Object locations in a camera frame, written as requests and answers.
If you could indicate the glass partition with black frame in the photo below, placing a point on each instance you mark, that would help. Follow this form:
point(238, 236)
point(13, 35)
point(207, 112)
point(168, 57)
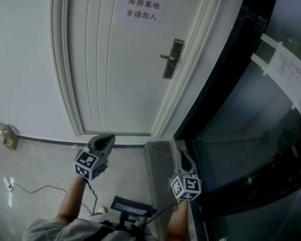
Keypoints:
point(240, 159)

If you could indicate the person's light shoe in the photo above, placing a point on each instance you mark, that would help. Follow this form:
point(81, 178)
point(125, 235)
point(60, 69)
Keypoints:
point(102, 210)

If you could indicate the black chest-mounted device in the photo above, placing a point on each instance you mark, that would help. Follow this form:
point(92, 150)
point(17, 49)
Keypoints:
point(130, 206)

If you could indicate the dark door lock plate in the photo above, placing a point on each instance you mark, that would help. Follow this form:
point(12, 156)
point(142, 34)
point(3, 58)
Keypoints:
point(177, 45)

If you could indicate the white paper sign red print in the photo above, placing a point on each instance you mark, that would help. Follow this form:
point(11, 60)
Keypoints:
point(143, 10)

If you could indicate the dark baseboard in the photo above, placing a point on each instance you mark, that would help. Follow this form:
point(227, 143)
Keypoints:
point(52, 141)

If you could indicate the person's right forearm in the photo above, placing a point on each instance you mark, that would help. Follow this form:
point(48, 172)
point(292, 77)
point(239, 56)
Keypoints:
point(178, 222)

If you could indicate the brown cardboard box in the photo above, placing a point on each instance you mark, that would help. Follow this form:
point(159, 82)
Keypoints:
point(11, 142)

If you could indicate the person's grey shirt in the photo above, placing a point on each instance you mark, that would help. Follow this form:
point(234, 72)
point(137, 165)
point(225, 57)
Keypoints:
point(52, 230)

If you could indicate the white paper notice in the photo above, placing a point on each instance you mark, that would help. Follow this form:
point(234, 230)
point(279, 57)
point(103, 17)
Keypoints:
point(288, 71)

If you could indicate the person's left forearm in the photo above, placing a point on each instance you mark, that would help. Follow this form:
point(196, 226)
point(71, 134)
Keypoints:
point(70, 199)

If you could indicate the white power strip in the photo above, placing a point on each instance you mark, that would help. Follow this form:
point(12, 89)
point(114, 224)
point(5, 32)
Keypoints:
point(8, 183)

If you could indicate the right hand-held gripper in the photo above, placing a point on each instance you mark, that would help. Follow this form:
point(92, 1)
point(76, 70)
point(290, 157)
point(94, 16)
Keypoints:
point(185, 187)

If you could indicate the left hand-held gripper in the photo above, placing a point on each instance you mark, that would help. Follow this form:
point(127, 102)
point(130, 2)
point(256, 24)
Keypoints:
point(86, 163)

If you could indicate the white door with paper sign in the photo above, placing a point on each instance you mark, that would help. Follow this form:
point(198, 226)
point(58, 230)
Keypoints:
point(110, 71)

